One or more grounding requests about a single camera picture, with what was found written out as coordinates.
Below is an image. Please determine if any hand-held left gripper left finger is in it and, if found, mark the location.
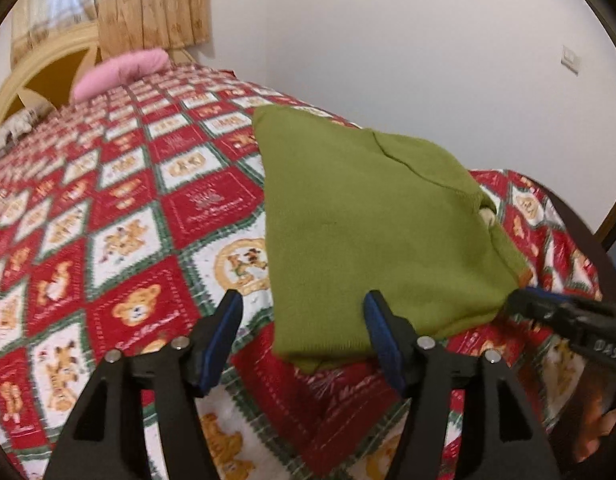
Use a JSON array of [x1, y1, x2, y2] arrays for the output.
[[45, 289, 243, 480]]

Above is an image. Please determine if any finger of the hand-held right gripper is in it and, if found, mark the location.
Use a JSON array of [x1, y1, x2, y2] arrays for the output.
[[508, 287, 609, 322], [535, 316, 616, 377]]

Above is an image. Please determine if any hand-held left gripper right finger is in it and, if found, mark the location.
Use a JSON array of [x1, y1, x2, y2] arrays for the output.
[[364, 290, 561, 480]]

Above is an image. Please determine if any green knitted sweater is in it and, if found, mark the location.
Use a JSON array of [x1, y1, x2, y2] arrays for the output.
[[252, 105, 533, 373]]

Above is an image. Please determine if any person's right hand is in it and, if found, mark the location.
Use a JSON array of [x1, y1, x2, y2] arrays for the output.
[[572, 390, 616, 463]]

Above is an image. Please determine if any dark wooden bed footboard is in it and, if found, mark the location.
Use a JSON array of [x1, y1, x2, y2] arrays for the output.
[[535, 191, 616, 311]]

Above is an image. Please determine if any red printed bear blanket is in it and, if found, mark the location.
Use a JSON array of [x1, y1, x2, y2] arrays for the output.
[[0, 62, 604, 480]]

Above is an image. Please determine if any pink pillow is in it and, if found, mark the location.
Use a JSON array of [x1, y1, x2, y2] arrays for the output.
[[72, 49, 169, 103]]

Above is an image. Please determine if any patterned grey pillow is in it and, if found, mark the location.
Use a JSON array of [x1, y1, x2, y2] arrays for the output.
[[0, 102, 56, 161]]

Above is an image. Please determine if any cream wooden bed headboard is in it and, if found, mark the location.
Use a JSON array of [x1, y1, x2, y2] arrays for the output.
[[0, 22, 199, 131]]

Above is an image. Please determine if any beige patterned curtain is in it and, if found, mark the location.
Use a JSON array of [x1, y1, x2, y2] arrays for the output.
[[10, 0, 211, 63]]

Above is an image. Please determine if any white wall switch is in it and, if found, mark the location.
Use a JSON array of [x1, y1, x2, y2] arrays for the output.
[[560, 44, 583, 74]]

